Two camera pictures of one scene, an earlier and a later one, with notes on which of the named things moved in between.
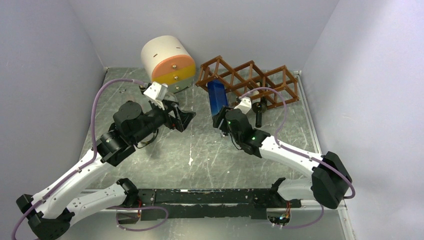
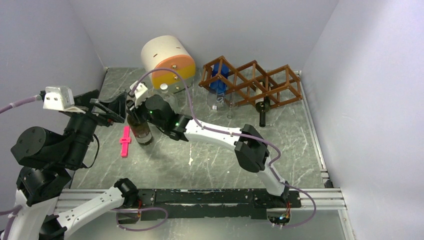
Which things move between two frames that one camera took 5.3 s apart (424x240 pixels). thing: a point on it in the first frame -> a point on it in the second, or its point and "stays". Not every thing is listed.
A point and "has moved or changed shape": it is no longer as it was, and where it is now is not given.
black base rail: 201,204 stays
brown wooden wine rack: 276,87 stays
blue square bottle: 217,95 -> 218,85
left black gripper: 182,118 -> 115,109
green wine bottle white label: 259,108 has moved or changed shape
